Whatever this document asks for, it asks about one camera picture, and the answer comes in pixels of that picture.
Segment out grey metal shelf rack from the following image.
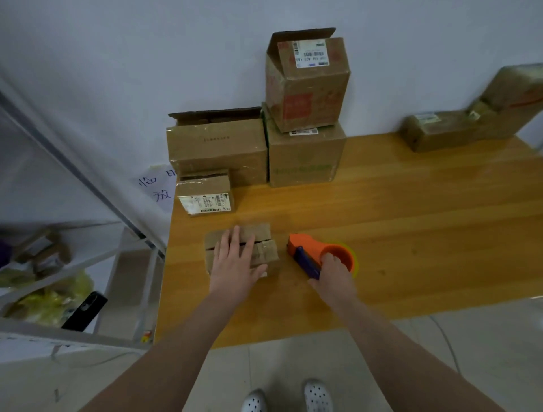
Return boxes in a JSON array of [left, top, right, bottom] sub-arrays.
[[0, 80, 166, 353]]

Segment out black mobile phone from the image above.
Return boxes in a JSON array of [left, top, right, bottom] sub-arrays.
[[61, 291, 109, 332]]

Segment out blue orange tape dispenser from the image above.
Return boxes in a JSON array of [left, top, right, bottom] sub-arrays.
[[286, 233, 359, 281]]

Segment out stack of cardboard boxes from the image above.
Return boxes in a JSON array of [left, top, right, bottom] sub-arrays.
[[166, 28, 351, 216]]

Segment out person's left forearm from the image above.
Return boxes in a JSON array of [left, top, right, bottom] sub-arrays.
[[80, 293, 247, 412]]

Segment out white paper wall sign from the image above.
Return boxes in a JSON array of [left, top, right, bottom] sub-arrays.
[[134, 165, 178, 213]]

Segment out small open carton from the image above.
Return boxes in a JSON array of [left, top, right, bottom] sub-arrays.
[[12, 231, 73, 273]]

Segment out small open-flap cardboard box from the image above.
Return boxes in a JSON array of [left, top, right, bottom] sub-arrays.
[[204, 222, 280, 274]]

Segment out person's left hand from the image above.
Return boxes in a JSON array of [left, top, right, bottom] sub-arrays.
[[208, 225, 269, 302]]

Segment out small brown cardboard box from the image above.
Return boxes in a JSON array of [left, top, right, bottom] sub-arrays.
[[468, 97, 543, 142]]

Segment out yellow plastic bag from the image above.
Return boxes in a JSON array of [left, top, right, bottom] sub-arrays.
[[0, 272, 94, 328]]

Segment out squat red-printed cardboard box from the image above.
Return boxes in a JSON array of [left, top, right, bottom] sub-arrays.
[[479, 63, 543, 111]]

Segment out person's right forearm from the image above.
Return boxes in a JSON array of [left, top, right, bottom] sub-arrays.
[[331, 297, 506, 412]]

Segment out person's right hand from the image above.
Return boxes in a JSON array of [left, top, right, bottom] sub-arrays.
[[308, 252, 359, 308]]

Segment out box barcode label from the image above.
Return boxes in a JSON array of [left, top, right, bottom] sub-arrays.
[[400, 110, 489, 153]]

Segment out wooden table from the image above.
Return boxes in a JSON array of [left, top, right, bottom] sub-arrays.
[[155, 131, 543, 349]]

